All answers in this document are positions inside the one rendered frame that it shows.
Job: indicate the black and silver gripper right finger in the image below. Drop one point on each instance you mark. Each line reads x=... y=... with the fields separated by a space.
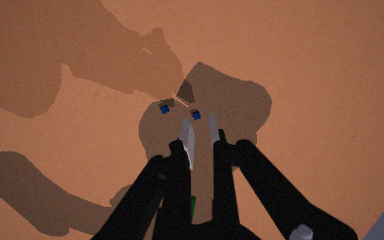
x=295 y=217

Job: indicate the small blue cube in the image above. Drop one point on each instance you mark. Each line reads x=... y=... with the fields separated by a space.
x=164 y=109
x=196 y=115

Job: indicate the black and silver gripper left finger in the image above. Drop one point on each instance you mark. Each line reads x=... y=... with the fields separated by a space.
x=133 y=215

